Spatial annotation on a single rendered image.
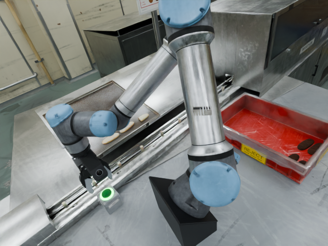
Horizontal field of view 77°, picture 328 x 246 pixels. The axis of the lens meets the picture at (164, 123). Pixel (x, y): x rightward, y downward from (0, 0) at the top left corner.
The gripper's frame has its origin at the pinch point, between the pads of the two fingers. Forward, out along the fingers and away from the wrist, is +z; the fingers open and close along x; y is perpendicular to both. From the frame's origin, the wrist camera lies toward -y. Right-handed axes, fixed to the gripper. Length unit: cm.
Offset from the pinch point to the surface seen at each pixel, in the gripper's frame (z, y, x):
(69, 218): 9.1, 4.7, 15.9
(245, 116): 13, -12, -82
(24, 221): 3.4, 11.9, 28.3
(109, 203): 7.1, -3.6, 1.4
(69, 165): 13.1, 37.7, 5.1
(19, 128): 13, 104, 17
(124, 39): 6, 180, -128
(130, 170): 9.0, 5.4, -14.5
